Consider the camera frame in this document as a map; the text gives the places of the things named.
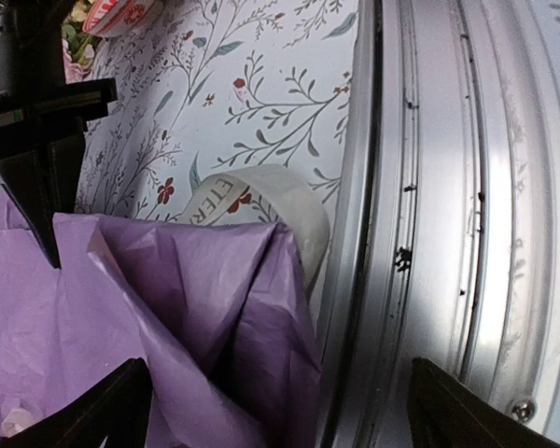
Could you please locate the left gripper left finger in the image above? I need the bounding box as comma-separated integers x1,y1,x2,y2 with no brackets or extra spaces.
0,358,150,448

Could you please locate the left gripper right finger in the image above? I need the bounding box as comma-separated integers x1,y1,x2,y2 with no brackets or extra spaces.
409,357,558,448

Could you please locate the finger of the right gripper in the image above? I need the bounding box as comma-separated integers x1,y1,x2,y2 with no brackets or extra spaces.
0,148,82,269

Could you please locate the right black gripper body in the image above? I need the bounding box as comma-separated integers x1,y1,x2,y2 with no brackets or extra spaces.
0,1,117,160

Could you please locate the pink wrapping paper sheet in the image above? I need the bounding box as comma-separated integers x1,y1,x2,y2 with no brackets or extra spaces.
0,193,321,447

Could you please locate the white printed ribbon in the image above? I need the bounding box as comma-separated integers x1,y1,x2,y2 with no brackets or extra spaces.
178,164,330,289

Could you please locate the pile of fake flowers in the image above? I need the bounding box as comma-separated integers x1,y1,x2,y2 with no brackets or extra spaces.
62,0,101,84

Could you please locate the red patterned bowl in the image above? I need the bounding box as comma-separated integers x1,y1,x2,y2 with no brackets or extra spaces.
82,0,164,38

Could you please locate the front aluminium rail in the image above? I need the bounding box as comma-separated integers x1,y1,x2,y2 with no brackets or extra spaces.
316,1,560,447

